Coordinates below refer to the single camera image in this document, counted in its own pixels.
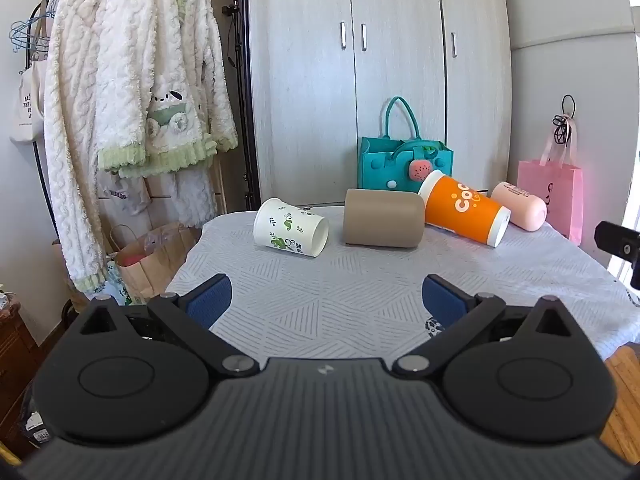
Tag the brown wooden cabinet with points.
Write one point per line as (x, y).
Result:
(15, 360)

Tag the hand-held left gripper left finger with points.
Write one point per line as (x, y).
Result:
(210, 301)

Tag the teal felt bag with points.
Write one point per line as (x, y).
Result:
(380, 165)

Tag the patterned grey tablecloth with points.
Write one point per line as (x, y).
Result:
(350, 280)

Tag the beige cup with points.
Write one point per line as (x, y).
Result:
(382, 218)

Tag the pink cup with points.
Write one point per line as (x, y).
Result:
(520, 205)

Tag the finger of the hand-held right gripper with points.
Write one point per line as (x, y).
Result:
(618, 244)

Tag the white pajama with green trim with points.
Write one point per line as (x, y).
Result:
(165, 60)

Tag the white printed shirt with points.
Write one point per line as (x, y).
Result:
(122, 192)

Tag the white cup with green leaves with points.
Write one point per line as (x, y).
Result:
(287, 227)

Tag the orange cup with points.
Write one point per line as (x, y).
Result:
(462, 207)

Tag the white fluffy robe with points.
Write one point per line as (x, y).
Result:
(70, 135)

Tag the blue clothes hangers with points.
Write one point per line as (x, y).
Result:
(27, 35)

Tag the brown paper bag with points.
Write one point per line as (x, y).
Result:
(155, 260)

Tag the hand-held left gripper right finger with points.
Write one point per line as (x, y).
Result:
(442, 301)

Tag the grey wooden wardrobe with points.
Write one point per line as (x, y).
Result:
(400, 35)

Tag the white canvas tote bag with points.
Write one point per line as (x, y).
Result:
(27, 105)

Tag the pink paper bag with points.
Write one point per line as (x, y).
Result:
(550, 190)

